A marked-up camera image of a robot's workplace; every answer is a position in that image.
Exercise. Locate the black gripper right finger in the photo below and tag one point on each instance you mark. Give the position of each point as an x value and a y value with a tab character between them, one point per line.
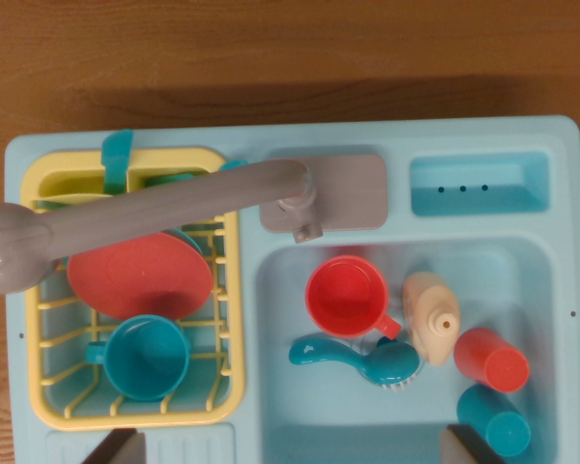
459	449

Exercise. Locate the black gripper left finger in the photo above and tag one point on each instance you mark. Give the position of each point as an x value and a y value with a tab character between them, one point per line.
121	449

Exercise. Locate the cream toy detergent bottle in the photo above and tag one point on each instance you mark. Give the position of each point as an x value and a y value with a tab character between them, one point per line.
430	304

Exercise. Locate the light blue toy sink unit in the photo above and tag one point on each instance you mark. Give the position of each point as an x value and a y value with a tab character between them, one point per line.
328	135

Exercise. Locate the teal toy tumbler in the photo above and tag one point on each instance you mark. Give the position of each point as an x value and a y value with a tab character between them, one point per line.
507	432

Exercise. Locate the coral toy tumbler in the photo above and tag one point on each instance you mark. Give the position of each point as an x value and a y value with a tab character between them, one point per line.
502	369

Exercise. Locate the teal toy mug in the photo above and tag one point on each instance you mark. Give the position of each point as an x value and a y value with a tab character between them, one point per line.
145	357

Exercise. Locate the teal toy dish brush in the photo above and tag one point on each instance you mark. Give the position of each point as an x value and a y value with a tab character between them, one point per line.
391	362

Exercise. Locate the coral toy plate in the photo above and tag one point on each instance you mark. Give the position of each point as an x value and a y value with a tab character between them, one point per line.
140	280

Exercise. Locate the yellow toy dish rack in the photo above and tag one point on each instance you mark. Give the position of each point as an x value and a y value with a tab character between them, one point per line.
237	314

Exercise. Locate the coral toy mug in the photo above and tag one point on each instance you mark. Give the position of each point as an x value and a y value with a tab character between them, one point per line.
348	295

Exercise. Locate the teal toy plate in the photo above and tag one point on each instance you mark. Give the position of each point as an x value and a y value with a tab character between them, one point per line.
188	239

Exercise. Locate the grey toy faucet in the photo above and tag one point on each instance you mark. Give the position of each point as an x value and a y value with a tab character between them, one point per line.
150	208

